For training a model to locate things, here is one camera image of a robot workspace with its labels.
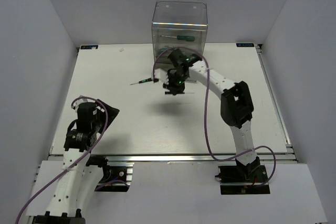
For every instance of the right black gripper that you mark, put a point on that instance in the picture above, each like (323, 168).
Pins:
(171, 87)

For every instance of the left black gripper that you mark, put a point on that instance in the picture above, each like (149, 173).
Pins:
(112, 112)

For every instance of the small black green screwdriver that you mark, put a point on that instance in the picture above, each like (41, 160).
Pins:
(171, 93)

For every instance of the thin black green screwdriver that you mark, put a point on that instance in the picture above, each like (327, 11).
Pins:
(143, 81)

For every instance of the short green handle screwdriver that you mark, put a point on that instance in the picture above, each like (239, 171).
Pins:
(180, 37)

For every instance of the clear plastic drawer cabinet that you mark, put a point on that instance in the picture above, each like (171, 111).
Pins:
(178, 23)

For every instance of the long green handle screwdriver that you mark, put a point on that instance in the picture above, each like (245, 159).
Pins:
(161, 50)

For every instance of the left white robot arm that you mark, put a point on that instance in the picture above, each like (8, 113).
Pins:
(80, 171)

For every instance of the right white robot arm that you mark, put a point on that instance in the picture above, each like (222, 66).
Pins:
(236, 106)

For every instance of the blue label left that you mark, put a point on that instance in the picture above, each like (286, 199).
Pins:
(89, 47)

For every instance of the blue label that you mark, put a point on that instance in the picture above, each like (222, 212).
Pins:
(89, 47)
(243, 45)

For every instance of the blue label right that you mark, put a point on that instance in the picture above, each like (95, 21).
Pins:
(243, 45)

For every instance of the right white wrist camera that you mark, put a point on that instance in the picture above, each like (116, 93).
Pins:
(160, 75)

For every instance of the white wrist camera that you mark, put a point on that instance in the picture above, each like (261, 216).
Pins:
(160, 75)
(77, 102)

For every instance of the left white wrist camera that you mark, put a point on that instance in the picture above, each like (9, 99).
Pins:
(77, 102)

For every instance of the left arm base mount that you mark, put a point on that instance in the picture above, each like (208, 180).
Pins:
(116, 177)

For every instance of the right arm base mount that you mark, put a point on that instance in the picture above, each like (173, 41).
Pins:
(233, 183)

